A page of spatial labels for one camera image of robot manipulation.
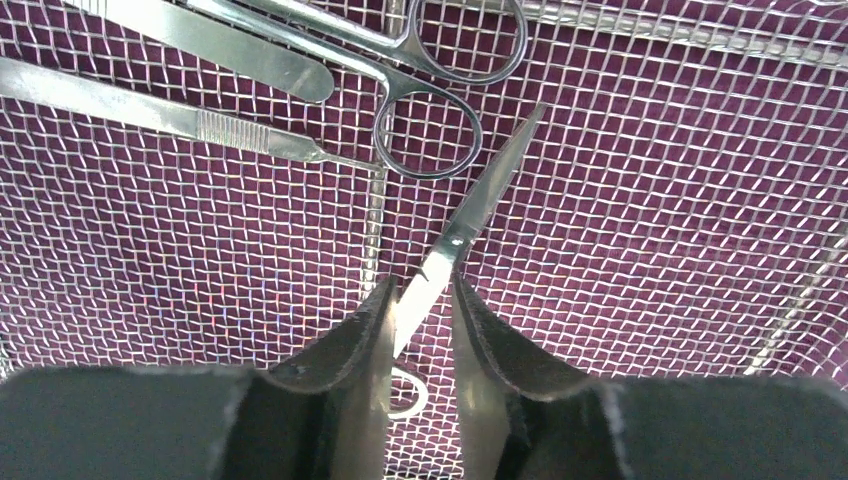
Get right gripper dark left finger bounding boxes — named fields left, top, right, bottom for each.
left=1, top=277, right=396, bottom=479

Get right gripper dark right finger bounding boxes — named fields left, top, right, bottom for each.
left=451, top=275, right=847, bottom=479

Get steel surgical scissors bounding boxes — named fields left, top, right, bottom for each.
left=384, top=103, right=549, bottom=423

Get magenta surgical wrap cloth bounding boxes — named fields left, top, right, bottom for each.
left=1, top=1, right=847, bottom=385

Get metal mesh instrument tray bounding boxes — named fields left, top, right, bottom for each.
left=1, top=1, right=847, bottom=479

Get large steel dressing forceps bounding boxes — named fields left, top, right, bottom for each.
left=69, top=0, right=335, bottom=103

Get large steel ring scissors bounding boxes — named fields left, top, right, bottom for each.
left=187, top=1, right=528, bottom=180

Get steel scalpel handle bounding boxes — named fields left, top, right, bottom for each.
left=1, top=57, right=379, bottom=171

